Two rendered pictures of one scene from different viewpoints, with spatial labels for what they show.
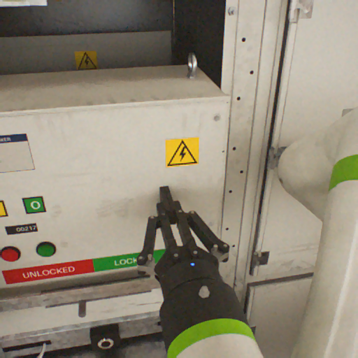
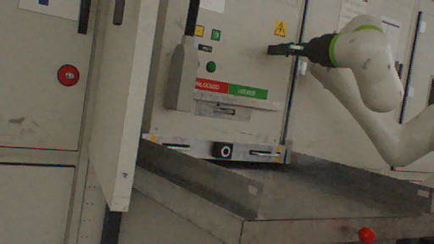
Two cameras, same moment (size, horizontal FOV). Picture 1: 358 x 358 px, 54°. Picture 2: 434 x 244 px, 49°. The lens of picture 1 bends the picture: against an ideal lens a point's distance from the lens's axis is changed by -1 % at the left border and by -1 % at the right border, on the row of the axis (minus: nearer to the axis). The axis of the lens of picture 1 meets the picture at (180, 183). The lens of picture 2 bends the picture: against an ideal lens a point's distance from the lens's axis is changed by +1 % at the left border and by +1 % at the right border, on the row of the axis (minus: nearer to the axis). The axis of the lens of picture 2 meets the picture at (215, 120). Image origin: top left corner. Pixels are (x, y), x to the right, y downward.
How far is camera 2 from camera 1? 1.24 m
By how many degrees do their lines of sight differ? 36
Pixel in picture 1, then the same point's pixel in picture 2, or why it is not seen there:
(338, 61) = (327, 20)
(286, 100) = (306, 34)
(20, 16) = not seen: outside the picture
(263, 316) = not seen: hidden behind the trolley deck
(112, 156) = (254, 19)
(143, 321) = (242, 146)
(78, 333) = (207, 144)
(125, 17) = not seen: hidden behind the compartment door
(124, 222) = (249, 62)
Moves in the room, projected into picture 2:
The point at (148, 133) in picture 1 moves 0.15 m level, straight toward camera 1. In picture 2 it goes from (269, 13) to (299, 8)
